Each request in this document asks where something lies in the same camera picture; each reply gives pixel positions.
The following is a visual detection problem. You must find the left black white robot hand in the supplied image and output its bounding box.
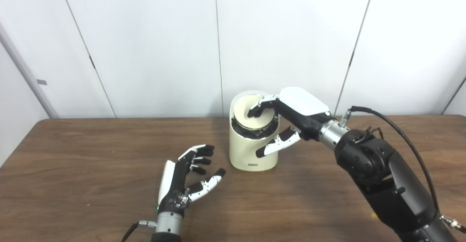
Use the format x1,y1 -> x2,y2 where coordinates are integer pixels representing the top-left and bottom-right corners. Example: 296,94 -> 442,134
157,144 -> 226,217

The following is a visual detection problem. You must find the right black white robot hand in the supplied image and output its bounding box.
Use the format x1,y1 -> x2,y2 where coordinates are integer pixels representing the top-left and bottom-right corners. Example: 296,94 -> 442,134
247,87 -> 333,159

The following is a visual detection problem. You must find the cream round bin lid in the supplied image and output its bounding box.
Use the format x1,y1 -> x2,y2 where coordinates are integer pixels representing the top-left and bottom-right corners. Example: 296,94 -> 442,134
234,95 -> 276,130

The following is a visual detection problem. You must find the black bin liner bag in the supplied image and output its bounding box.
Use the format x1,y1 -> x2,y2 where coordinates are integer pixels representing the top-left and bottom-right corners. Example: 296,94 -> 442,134
232,116 -> 280,140

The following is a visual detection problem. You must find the cream-colored bin body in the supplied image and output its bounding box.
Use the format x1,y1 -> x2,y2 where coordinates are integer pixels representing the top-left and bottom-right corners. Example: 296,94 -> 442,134
229,90 -> 281,172

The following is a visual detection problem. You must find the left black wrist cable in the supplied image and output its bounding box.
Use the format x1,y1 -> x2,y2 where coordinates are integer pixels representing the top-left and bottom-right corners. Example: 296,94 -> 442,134
121,220 -> 158,242

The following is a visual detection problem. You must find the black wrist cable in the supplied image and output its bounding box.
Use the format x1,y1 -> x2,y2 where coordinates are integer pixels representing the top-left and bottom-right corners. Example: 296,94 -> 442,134
339,106 -> 466,234
121,220 -> 158,242

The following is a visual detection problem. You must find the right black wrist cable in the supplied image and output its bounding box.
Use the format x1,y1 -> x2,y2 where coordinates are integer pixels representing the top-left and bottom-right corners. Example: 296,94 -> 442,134
339,106 -> 466,234

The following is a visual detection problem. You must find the grey wall corner post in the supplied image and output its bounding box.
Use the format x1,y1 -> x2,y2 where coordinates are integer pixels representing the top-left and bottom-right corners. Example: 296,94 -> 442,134
0,24 -> 59,119

